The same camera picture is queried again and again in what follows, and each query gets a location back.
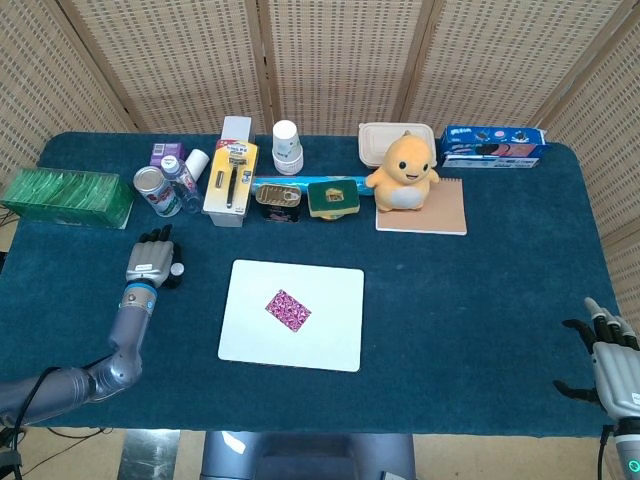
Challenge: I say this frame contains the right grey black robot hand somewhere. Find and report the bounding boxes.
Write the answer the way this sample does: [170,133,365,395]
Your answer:
[552,297,640,424]

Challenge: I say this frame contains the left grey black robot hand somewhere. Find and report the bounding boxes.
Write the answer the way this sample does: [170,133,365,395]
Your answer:
[124,224,187,292]

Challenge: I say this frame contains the white board with black edge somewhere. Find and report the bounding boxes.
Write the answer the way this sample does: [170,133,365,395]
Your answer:
[217,258,366,374]

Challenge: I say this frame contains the silver strawberry drink can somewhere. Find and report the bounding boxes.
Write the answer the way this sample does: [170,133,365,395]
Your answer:
[132,165,182,219]

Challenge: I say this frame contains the clear plastic water bottle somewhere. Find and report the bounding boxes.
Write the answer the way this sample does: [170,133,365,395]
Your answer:
[158,155,205,215]

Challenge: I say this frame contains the grey plastic box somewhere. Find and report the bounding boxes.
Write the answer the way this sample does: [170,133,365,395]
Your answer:
[207,209,247,229]

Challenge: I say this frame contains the green tea box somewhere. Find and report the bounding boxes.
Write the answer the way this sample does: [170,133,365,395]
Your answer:
[0,167,135,230]

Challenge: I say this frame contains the white cylinder tube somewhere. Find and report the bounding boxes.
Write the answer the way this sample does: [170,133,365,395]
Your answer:
[183,148,211,182]

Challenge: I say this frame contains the purple small box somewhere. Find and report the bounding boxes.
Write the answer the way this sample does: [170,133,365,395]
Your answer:
[149,141,187,169]

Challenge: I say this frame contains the yellow razor blister pack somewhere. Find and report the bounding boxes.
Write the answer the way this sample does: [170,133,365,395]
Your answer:
[202,139,260,217]

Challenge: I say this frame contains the black luncheon meat can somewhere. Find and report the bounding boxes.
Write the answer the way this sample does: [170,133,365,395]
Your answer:
[255,182,303,224]

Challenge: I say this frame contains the white tall carton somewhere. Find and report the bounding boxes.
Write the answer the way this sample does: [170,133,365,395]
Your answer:
[221,115,255,144]

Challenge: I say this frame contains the white paper cup stack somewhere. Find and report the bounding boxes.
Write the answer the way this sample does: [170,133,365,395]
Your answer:
[271,119,305,176]

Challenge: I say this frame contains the shiny metal table leg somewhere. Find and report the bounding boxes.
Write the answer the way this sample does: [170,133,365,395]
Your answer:
[119,429,181,480]

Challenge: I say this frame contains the yellow green sponge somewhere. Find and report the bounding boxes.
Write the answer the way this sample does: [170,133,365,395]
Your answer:
[306,179,361,220]

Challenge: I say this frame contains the brown spiral notebook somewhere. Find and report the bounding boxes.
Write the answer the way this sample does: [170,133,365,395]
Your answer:
[374,177,468,237]

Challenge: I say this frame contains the white blue wrap box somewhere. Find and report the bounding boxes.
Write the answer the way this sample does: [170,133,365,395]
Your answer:
[442,154,542,170]

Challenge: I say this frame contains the grey robot torso base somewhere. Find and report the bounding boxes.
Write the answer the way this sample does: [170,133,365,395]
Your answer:
[199,430,417,480]

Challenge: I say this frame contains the beige lunch container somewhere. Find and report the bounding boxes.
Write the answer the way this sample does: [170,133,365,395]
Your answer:
[357,121,437,169]

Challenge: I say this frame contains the blue Oreo cookie box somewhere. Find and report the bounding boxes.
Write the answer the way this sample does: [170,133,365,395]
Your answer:
[439,124,549,159]

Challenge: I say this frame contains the wicker folding screen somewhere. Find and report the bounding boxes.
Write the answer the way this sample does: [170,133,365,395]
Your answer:
[0,0,640,301]

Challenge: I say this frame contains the yellow plush toy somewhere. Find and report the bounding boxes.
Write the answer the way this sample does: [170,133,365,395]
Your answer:
[364,130,441,213]

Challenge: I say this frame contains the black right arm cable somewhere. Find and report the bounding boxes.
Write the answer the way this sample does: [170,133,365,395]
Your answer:
[597,424,614,480]

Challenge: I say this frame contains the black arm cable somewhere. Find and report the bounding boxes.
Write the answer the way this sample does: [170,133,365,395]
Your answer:
[597,424,614,480]
[0,366,62,480]

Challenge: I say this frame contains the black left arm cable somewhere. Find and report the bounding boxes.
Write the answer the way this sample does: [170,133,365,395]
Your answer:
[0,366,62,480]

